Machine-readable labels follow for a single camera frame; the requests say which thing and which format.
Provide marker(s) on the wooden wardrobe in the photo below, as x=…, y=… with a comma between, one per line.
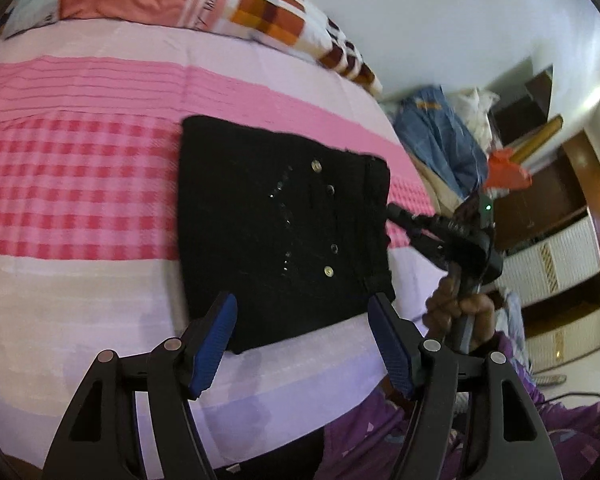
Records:
x=570, y=240

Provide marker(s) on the black pants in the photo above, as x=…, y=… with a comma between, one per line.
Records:
x=260, y=210

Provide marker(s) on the white cloth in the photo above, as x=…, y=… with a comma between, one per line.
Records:
x=475, y=110

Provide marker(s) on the person's right hand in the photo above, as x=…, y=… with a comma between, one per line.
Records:
x=442, y=310

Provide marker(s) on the golden roll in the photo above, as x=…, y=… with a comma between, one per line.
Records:
x=540, y=135

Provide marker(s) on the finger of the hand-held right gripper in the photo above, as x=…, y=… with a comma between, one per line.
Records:
x=415, y=219
x=427, y=247

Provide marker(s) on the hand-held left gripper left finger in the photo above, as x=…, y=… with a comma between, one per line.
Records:
x=215, y=342

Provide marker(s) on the orange plaid pillow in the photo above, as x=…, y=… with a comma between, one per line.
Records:
x=265, y=10

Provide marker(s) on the pink checked bed sheet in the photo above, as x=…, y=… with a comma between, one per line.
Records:
x=80, y=160

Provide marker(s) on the purple printed garment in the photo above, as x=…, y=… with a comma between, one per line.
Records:
x=555, y=440

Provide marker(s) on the blue denim garment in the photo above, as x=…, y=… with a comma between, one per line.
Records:
x=440, y=130

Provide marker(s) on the tan cloth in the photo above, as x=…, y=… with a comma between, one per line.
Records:
x=437, y=185

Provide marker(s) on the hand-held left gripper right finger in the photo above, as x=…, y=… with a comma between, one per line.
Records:
x=392, y=347

